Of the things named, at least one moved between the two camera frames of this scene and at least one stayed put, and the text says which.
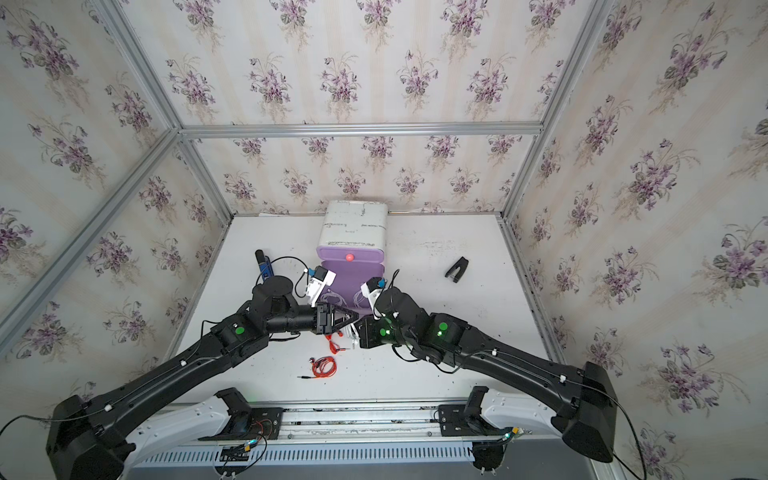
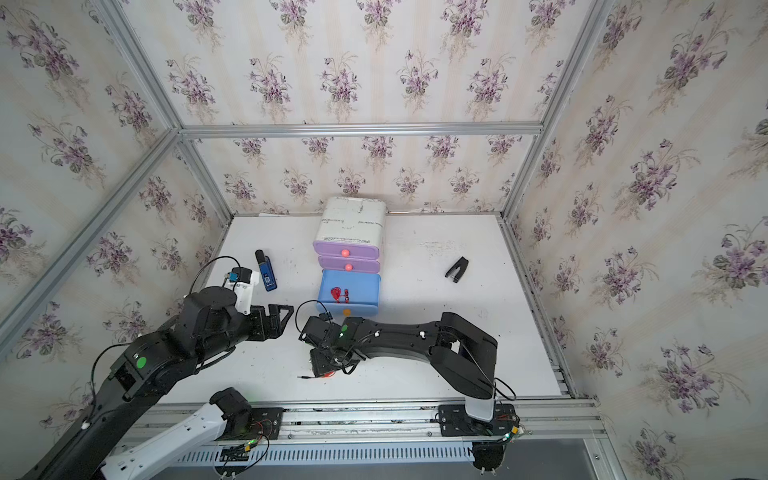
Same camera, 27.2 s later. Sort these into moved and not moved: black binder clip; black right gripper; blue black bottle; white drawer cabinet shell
Moved: black right gripper
Not moved: blue black bottle; black binder clip; white drawer cabinet shell
